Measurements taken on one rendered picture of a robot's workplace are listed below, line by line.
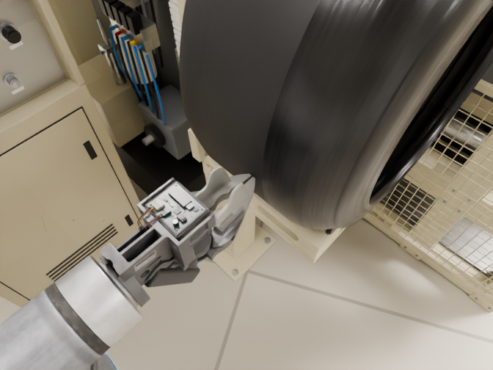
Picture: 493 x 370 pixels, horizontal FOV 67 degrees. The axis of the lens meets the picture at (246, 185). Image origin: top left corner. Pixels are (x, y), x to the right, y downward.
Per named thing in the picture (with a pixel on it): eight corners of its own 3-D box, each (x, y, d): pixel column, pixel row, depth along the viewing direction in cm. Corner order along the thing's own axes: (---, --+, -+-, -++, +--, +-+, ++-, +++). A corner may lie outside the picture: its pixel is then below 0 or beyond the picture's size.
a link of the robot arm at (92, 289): (120, 354, 41) (72, 293, 45) (155, 321, 43) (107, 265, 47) (93, 335, 33) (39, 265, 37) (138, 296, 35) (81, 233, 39)
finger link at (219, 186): (254, 155, 47) (199, 200, 43) (252, 181, 52) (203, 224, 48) (236, 142, 48) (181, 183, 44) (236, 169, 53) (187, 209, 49)
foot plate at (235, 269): (194, 242, 171) (193, 241, 169) (235, 206, 181) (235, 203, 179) (235, 282, 160) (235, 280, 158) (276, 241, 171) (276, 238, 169)
